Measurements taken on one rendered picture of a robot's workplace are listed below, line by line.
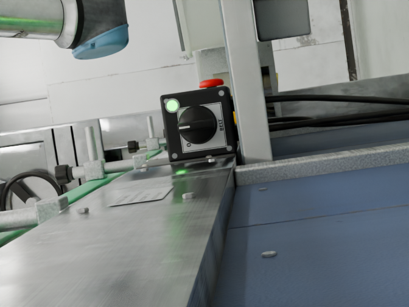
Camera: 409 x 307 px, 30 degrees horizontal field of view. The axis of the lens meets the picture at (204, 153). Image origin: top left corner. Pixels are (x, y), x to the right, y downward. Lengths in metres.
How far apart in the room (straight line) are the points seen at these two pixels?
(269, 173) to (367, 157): 0.09
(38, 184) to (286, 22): 1.81
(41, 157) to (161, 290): 2.33
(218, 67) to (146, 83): 3.62
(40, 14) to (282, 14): 0.70
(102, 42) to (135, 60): 3.79
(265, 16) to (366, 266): 0.55
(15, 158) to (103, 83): 2.76
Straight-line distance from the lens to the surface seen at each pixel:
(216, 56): 1.66
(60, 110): 5.39
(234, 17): 0.82
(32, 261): 0.37
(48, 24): 1.48
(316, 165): 0.73
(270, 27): 0.87
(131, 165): 1.04
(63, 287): 0.30
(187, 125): 0.85
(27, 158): 2.61
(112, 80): 5.31
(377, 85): 2.50
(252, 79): 0.83
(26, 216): 0.59
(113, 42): 1.51
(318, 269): 0.35
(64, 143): 2.55
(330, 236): 0.43
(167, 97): 0.88
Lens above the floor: 0.73
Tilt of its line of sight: 4 degrees up
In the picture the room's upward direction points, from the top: 98 degrees counter-clockwise
